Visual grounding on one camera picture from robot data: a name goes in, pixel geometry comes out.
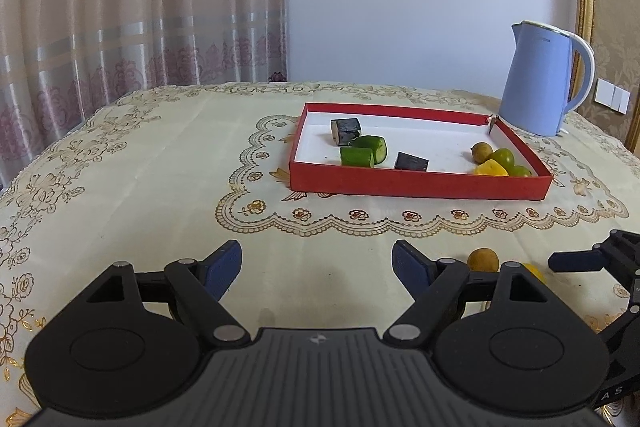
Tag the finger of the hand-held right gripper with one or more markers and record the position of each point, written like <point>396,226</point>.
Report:
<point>575,261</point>
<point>617,329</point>

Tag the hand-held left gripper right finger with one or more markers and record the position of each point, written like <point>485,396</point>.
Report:
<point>412,269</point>

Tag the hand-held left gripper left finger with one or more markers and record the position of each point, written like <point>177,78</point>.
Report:
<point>222,269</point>

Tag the yellow fruit piece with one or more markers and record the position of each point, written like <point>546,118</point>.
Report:
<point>536,272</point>
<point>490,168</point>

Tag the brown longan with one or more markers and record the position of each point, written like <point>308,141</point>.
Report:
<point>481,152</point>
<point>483,259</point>

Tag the red cardboard box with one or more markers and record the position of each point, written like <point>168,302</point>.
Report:
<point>400,187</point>

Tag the round green fruit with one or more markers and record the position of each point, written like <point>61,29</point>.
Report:
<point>520,171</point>
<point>502,157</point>

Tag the purple eggplant piece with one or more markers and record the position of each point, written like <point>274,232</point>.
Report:
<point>411,162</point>
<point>346,129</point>

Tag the green cucumber piece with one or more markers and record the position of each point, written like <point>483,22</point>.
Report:
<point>371,145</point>
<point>356,157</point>

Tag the cream gold-patterned tablecloth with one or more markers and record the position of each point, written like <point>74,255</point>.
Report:
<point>150,182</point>

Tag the light blue electric kettle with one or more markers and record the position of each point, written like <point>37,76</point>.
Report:
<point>532,82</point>

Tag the pink floral curtain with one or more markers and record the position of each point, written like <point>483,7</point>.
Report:
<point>125,7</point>

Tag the white wall switch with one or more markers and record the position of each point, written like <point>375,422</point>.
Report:
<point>605,93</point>
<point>621,99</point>

